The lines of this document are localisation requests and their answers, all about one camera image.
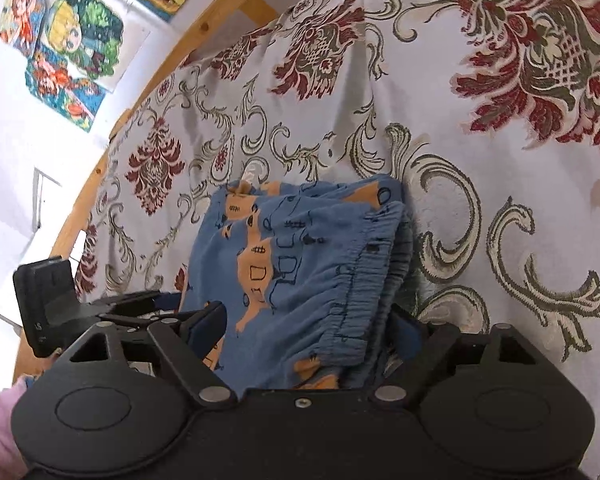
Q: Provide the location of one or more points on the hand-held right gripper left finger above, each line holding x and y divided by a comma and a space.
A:
206, 327

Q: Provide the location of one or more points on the wooden bed frame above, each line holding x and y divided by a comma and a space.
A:
207, 22

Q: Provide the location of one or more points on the blue orange printed pants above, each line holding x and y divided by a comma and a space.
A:
290, 280

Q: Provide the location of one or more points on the orange blue figure wall poster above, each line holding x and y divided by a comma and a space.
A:
62, 90

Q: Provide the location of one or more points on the floral white red bedspread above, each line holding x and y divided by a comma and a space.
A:
430, 60

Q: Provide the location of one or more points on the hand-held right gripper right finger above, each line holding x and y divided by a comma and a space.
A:
409, 334

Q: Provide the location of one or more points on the yellow green figure wall poster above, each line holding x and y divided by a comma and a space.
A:
80, 30

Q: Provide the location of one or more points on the orange haired figure wall poster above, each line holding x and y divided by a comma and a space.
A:
22, 10

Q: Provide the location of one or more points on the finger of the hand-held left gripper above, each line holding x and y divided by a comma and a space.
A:
130, 301

